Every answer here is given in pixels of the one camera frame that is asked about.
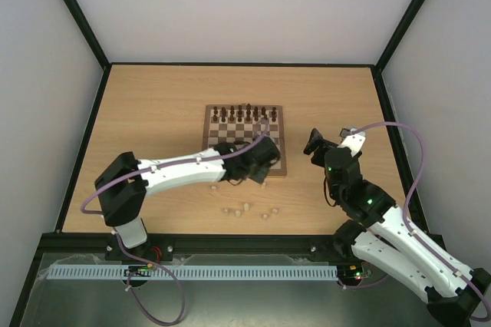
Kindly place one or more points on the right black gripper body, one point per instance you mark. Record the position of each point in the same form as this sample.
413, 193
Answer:
320, 148

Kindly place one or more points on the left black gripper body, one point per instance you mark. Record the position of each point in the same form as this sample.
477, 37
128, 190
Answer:
259, 176

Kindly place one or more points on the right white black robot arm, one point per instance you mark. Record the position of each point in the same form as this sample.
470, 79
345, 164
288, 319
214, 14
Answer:
380, 232

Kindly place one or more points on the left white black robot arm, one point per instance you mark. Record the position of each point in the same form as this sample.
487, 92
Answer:
127, 181

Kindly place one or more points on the wooden chess board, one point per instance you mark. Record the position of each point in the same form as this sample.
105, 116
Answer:
246, 131

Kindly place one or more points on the metal front plate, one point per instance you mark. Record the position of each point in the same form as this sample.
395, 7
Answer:
137, 302

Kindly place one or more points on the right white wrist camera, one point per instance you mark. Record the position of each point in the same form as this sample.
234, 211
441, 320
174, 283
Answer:
352, 140

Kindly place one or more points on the light blue slotted cable duct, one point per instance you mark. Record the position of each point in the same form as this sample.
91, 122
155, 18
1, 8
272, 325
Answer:
195, 273

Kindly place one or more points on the black aluminium mounting rail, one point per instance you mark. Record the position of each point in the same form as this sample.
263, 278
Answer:
167, 247

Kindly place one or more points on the black enclosure frame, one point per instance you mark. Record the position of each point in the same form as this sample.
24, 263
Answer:
395, 137

